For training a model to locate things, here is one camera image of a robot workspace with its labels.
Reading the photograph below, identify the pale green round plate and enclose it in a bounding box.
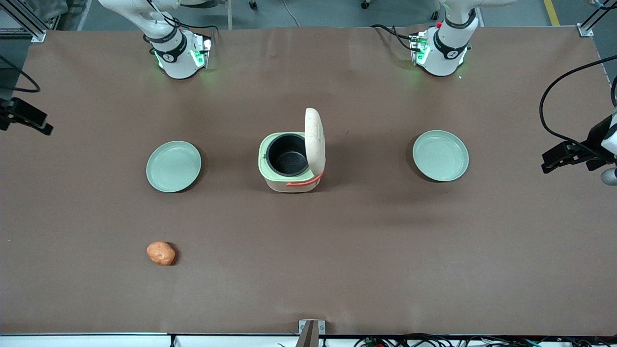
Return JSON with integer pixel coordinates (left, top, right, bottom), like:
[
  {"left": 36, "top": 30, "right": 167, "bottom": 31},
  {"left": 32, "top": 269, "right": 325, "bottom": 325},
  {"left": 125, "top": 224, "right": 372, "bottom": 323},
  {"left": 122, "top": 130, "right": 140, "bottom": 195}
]
[
  {"left": 146, "top": 140, "right": 202, "bottom": 193},
  {"left": 412, "top": 130, "right": 469, "bottom": 183}
]

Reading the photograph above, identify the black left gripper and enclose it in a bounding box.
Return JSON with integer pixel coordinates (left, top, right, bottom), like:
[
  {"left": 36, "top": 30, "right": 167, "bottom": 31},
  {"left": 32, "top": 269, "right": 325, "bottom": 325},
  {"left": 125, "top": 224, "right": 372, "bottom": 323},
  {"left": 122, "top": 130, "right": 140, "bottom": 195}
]
[{"left": 540, "top": 111, "right": 617, "bottom": 174}]

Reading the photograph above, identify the black inner cooking pot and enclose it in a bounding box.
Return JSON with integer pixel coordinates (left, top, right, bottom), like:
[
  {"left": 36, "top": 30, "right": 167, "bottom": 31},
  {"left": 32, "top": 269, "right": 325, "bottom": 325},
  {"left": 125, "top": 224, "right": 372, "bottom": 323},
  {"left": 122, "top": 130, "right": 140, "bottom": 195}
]
[{"left": 266, "top": 134, "right": 310, "bottom": 177}]

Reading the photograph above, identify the brown table mat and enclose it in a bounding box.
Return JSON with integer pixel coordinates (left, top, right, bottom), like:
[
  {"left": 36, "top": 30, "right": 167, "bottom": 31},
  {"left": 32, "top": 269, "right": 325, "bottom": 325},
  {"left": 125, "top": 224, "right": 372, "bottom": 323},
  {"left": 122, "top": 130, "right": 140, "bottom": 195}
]
[{"left": 0, "top": 27, "right": 617, "bottom": 337}]

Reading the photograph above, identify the black arm base cable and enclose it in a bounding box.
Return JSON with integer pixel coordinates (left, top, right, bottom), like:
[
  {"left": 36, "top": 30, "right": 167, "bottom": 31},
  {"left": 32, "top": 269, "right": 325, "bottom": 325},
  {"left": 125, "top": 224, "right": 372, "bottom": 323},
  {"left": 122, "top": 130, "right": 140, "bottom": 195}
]
[
  {"left": 370, "top": 24, "right": 418, "bottom": 52},
  {"left": 143, "top": 0, "right": 218, "bottom": 57}
]

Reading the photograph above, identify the aluminium frame post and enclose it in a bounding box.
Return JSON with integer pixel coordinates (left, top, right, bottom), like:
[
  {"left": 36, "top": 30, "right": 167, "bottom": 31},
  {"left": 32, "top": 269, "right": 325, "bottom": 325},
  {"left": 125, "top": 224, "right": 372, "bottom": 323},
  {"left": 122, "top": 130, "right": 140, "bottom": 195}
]
[
  {"left": 0, "top": 0, "right": 47, "bottom": 43},
  {"left": 577, "top": 0, "right": 617, "bottom": 37}
]

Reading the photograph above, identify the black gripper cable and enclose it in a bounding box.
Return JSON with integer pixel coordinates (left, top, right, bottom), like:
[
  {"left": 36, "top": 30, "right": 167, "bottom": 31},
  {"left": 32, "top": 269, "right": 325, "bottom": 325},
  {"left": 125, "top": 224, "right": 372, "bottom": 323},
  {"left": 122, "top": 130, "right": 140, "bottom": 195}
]
[
  {"left": 539, "top": 55, "right": 617, "bottom": 147},
  {"left": 0, "top": 54, "right": 41, "bottom": 93}
]

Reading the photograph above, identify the orange brown potato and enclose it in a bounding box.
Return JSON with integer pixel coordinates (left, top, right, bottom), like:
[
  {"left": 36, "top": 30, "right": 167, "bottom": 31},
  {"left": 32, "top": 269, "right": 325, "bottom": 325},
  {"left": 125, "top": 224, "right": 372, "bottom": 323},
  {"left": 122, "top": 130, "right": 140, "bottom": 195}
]
[{"left": 146, "top": 241, "right": 176, "bottom": 267}]

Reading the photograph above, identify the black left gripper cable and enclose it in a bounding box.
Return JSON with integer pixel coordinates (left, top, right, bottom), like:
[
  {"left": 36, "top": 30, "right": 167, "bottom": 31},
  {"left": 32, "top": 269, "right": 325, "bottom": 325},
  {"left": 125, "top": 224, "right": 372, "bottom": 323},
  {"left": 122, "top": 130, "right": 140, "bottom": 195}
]
[{"left": 539, "top": 55, "right": 617, "bottom": 147}]

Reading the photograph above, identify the tangled black cable bundle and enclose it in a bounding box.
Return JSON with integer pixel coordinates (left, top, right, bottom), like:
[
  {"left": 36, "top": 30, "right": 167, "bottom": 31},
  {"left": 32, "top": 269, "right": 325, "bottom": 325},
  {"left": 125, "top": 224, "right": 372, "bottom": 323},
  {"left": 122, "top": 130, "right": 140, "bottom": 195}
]
[{"left": 353, "top": 333, "right": 617, "bottom": 347}]

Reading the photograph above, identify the black left arm base cable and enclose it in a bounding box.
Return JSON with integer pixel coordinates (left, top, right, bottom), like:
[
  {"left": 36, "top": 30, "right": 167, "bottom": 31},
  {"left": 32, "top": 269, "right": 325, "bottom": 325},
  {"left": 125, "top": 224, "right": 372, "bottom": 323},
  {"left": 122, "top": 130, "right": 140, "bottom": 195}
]
[{"left": 370, "top": 24, "right": 418, "bottom": 52}]

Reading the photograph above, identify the black right arm base cable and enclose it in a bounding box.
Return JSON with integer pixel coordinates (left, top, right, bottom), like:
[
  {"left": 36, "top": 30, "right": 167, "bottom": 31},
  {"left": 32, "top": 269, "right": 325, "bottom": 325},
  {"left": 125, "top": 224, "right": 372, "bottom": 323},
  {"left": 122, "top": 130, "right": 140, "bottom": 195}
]
[{"left": 143, "top": 0, "right": 218, "bottom": 57}]

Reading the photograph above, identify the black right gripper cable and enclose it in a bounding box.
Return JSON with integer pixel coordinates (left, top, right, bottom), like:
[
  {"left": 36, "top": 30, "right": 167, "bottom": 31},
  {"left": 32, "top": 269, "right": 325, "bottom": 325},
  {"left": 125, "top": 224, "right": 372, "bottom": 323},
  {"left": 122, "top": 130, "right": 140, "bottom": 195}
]
[{"left": 0, "top": 54, "right": 41, "bottom": 93}]

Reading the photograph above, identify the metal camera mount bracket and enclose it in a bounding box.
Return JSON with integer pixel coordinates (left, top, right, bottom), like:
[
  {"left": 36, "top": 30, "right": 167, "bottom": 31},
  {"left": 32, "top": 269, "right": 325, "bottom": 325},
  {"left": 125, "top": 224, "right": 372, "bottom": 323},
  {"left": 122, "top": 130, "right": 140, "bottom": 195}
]
[{"left": 298, "top": 319, "right": 326, "bottom": 347}]

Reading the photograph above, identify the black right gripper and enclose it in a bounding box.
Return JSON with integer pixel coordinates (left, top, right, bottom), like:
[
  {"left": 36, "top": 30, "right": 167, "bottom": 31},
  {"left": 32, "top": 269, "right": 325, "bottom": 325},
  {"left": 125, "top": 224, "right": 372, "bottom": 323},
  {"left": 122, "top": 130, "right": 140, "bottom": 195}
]
[{"left": 0, "top": 97, "right": 54, "bottom": 136}]

